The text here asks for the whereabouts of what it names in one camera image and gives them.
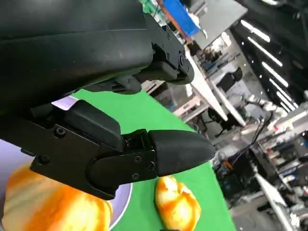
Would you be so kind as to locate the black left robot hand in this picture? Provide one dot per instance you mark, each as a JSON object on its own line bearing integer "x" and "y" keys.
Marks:
{"x": 60, "y": 53}

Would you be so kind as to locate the green table cloth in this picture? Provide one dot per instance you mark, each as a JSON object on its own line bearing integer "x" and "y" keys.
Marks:
{"x": 144, "y": 113}

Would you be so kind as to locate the lilac plate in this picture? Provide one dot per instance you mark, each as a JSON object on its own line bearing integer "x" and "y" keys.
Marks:
{"x": 12, "y": 154}

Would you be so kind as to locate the blue storage box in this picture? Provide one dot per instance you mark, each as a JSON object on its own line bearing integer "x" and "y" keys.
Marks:
{"x": 183, "y": 16}

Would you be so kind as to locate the white workshop desk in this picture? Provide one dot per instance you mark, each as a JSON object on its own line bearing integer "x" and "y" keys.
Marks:
{"x": 211, "y": 91}

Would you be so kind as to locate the black office chair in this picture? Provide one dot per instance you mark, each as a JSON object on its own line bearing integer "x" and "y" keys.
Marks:
{"x": 211, "y": 122}

